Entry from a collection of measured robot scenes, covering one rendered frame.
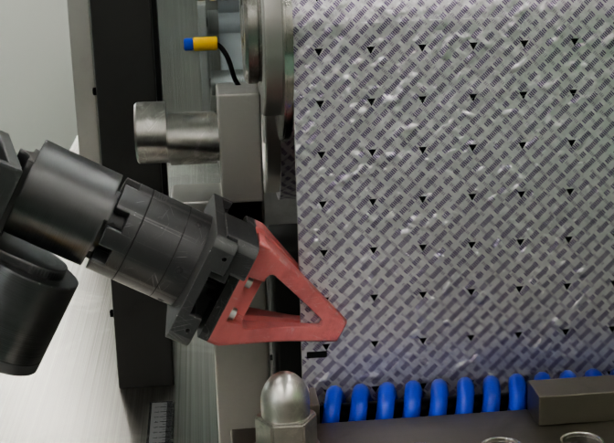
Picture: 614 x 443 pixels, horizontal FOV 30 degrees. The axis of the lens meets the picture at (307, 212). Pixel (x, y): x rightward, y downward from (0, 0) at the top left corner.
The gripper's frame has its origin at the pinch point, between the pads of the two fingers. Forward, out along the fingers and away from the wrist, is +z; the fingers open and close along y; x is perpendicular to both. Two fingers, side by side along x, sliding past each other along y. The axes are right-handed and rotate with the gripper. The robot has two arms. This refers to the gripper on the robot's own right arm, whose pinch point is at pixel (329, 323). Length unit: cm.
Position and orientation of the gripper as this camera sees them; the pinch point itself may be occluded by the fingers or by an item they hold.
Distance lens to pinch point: 68.8
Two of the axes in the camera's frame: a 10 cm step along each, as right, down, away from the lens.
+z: 8.9, 4.2, 2.0
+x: 4.6, -8.7, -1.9
